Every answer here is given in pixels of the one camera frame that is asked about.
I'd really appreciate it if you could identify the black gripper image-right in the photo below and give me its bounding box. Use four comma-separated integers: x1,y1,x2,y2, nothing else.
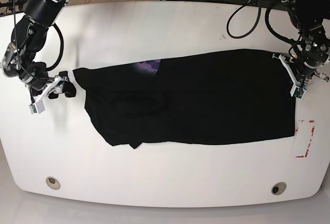
292,25,329,80

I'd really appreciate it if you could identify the silver black gripper image-left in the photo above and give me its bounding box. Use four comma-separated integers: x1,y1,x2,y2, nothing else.
1,42,76,99

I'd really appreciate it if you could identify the black printed T-shirt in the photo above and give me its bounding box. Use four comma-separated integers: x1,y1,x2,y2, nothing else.
73,49,295,148

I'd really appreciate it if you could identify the red tape rectangle marking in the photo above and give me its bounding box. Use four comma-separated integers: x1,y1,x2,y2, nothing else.
293,119,316,158

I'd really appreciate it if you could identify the black tripod stand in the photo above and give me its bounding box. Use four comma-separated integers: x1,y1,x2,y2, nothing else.
1,0,29,17

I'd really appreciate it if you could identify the black looped cable image-right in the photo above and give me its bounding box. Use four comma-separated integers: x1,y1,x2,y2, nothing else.
224,0,302,51

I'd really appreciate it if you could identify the left table cable grommet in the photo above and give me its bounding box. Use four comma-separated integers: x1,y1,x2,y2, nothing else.
46,177,60,190

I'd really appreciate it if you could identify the table cable grommet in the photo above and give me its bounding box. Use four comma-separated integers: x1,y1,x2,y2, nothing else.
46,177,60,190
271,182,287,195

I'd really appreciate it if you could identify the right table cable grommet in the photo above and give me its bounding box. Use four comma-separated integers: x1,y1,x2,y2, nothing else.
271,182,287,195

